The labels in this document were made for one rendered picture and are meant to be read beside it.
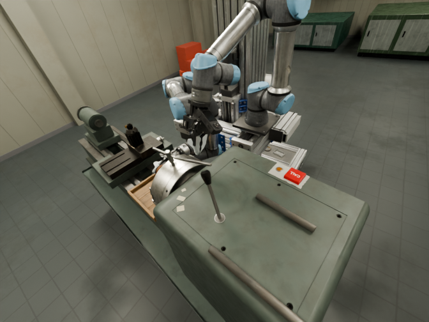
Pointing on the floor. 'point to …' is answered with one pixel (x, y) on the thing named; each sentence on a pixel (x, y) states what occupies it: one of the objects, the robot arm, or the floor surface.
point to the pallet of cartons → (188, 55)
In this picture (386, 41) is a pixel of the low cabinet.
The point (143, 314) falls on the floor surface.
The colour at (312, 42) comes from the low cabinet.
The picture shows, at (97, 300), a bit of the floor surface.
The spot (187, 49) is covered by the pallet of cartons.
